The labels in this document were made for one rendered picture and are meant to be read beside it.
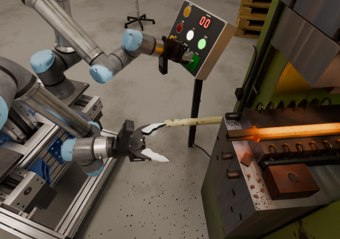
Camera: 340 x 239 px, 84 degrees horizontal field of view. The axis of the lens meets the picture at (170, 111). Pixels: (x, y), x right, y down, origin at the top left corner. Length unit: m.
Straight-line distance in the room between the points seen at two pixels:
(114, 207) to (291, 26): 1.52
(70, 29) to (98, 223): 1.31
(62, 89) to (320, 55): 1.08
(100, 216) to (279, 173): 1.30
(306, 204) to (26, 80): 0.90
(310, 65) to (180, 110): 1.69
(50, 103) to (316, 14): 0.73
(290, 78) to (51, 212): 1.54
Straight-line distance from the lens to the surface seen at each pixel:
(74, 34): 0.78
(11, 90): 0.60
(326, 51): 0.48
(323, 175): 0.85
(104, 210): 1.67
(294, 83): 0.90
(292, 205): 0.74
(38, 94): 0.69
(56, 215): 1.56
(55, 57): 1.14
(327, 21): 0.49
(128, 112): 2.12
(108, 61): 0.76
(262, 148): 0.70
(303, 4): 0.55
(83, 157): 0.69
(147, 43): 0.76
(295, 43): 0.56
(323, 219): 0.80
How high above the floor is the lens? 1.54
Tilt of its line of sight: 48 degrees down
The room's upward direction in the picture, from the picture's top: 1 degrees counter-clockwise
